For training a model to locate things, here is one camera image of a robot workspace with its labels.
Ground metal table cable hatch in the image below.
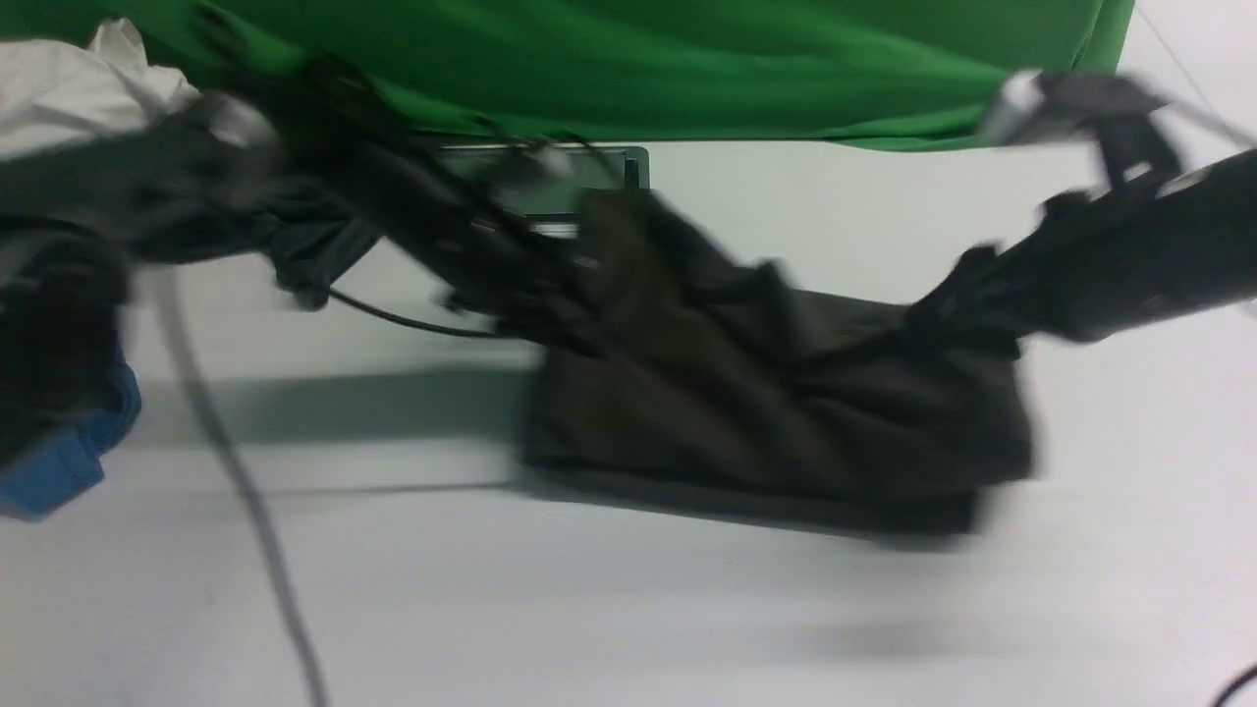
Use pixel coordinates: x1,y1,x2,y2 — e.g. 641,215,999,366
495,146,650,239

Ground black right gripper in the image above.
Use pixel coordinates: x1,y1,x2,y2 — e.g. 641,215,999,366
903,191,1095,351

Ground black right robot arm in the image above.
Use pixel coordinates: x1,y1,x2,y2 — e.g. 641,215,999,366
903,148,1256,348

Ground dark teal crumpled shirt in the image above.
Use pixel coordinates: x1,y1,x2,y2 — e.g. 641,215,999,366
134,187,383,309

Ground blue crumpled shirt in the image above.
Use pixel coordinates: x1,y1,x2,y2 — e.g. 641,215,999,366
1,354,142,522

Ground green backdrop cloth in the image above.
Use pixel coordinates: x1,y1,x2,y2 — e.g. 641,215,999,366
3,1,1134,153

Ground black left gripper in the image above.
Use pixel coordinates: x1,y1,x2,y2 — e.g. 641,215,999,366
393,167,607,354

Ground dark gray long-sleeve shirt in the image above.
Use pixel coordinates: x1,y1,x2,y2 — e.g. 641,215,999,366
520,190,1035,540

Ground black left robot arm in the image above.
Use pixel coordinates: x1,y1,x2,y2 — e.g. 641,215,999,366
3,58,605,465

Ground white crumpled shirt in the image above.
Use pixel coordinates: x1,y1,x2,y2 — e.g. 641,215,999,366
1,18,200,159

